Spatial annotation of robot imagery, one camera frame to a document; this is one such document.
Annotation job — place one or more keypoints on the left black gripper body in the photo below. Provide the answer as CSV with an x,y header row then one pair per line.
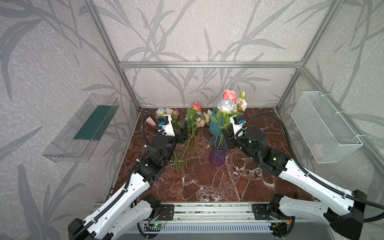
x,y
182,135

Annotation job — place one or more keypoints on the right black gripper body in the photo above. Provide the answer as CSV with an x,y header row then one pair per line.
x,y
229,140

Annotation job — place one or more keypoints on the dark pink rose stem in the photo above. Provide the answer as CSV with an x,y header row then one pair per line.
x,y
196,107

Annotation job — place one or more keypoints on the pale pink peony flower stem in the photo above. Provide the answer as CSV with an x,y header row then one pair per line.
x,y
241,102

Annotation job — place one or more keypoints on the blue white rose stem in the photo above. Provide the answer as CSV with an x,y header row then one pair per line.
x,y
227,109

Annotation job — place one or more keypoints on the pink rose flower stem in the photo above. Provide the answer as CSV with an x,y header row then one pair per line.
x,y
230,95

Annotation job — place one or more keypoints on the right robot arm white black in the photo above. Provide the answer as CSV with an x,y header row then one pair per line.
x,y
339,208

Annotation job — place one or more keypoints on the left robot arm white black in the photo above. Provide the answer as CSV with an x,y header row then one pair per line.
x,y
120,212

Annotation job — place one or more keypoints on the purple blue glass vase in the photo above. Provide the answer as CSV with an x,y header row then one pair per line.
x,y
217,155

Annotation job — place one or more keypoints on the teal ceramic cylinder vase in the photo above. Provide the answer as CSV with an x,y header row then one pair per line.
x,y
214,128

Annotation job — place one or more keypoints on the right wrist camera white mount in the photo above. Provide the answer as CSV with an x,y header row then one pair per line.
x,y
239,126

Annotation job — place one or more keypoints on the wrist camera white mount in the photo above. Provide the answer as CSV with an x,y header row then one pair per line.
x,y
165,125
239,126

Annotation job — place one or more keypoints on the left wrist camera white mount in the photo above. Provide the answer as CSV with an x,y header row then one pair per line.
x,y
165,125

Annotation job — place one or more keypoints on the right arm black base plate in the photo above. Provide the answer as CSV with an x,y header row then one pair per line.
x,y
261,212

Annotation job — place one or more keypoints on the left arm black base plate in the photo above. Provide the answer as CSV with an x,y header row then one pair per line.
x,y
163,212

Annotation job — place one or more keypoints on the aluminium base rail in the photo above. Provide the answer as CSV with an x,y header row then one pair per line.
x,y
189,212

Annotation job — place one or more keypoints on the white wire mesh basket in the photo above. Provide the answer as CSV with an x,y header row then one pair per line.
x,y
327,134

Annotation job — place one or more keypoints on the horizontal aluminium frame bar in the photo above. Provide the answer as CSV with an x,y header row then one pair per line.
x,y
257,64

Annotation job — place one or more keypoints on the clear plastic wall shelf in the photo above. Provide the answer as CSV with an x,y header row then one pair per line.
x,y
79,138

